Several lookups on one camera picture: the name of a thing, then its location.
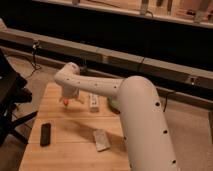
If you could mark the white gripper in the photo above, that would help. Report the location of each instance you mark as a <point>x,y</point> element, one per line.
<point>69,92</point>

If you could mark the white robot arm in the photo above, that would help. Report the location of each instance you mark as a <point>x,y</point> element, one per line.
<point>146,134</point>

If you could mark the green ceramic bowl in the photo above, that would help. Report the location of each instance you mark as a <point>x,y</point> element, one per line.
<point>113,105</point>

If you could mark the white tube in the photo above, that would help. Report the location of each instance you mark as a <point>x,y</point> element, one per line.
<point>93,102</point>

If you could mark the wooden board table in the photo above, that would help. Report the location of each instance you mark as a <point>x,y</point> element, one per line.
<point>72,146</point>

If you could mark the black rectangular remote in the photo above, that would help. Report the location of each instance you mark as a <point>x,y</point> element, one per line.
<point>45,134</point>

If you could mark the black stand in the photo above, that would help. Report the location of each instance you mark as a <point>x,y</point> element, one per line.
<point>12,91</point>

